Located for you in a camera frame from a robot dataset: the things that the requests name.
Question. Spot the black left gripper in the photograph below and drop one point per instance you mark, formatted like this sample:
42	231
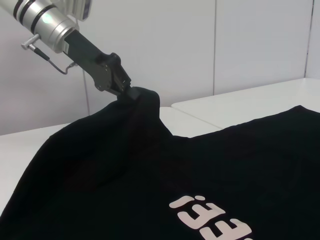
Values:
85	52

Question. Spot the black shirt with FREE print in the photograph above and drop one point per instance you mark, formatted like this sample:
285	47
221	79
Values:
125	162

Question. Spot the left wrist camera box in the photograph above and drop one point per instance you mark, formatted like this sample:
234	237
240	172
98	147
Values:
83	8

